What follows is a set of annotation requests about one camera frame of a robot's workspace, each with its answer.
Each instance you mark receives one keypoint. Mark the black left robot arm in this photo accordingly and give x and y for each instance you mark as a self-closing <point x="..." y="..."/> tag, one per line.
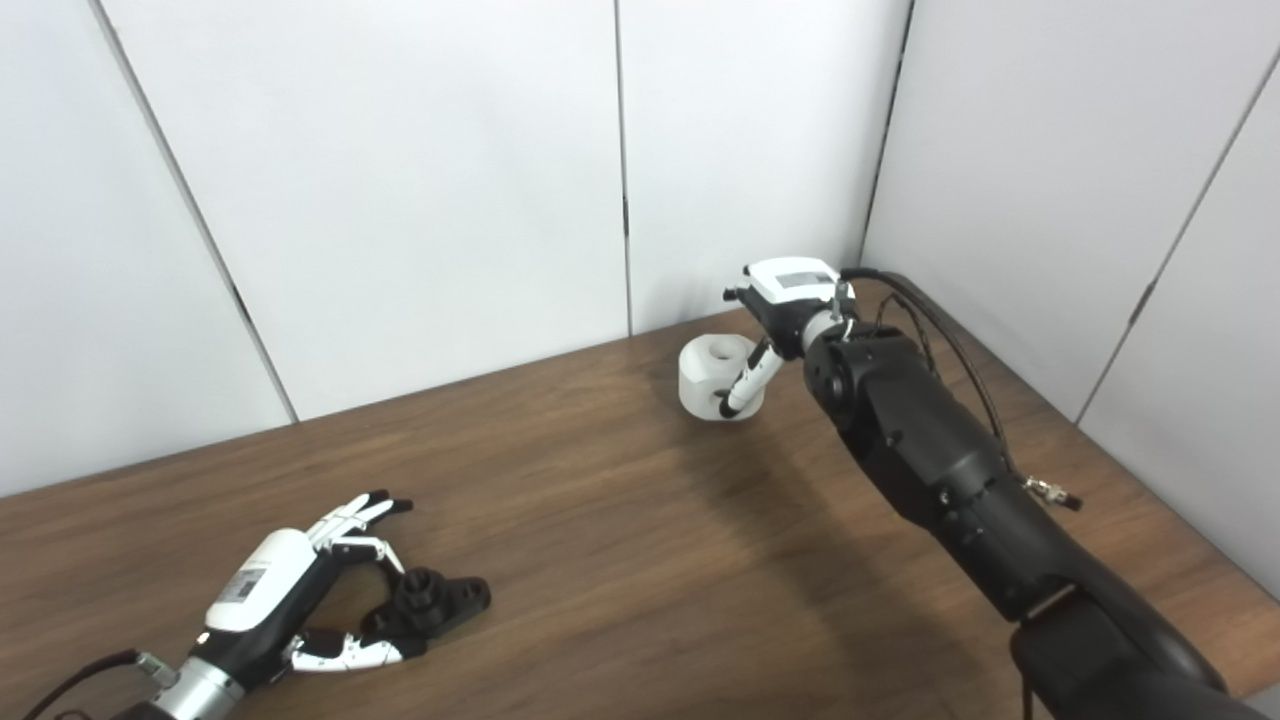
<point x="195" y="695"/>

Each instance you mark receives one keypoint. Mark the silver connector plug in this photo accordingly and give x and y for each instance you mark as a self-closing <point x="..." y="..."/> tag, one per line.
<point x="1055" y="492"/>

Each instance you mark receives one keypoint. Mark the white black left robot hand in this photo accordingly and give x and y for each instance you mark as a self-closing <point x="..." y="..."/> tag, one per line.
<point x="265" y="585"/>

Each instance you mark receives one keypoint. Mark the black flanged holder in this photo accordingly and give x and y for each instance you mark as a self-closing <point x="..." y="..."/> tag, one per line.
<point x="430" y="600"/>

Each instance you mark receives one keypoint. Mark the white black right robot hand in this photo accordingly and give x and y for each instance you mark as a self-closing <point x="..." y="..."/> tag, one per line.
<point x="795" y="285"/>

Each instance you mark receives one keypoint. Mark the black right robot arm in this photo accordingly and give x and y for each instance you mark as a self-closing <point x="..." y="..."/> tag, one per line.
<point x="930" y="450"/>

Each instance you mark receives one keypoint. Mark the round white piece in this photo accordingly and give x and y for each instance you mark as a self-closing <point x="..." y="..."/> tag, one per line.
<point x="705" y="375"/>

